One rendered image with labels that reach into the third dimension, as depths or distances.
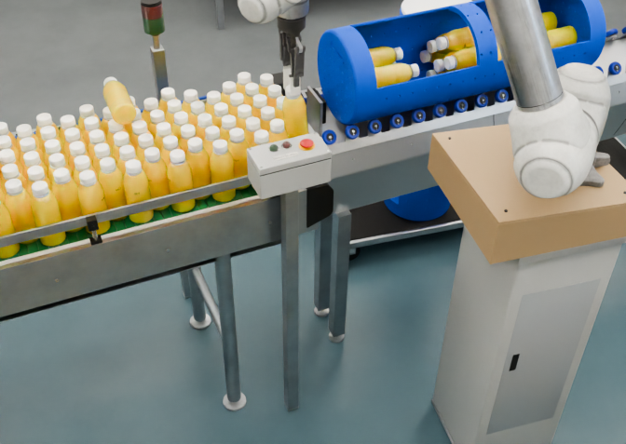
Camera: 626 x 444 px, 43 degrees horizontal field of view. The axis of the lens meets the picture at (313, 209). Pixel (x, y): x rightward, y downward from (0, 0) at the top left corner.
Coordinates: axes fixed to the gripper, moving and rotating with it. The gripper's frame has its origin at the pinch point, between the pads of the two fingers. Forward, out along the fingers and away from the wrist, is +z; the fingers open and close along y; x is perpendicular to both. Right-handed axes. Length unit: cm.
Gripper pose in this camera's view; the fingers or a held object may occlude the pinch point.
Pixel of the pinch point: (292, 81)
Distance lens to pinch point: 222.2
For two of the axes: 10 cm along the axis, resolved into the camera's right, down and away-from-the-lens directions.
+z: -0.1, 7.6, 6.5
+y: -4.0, -6.0, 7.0
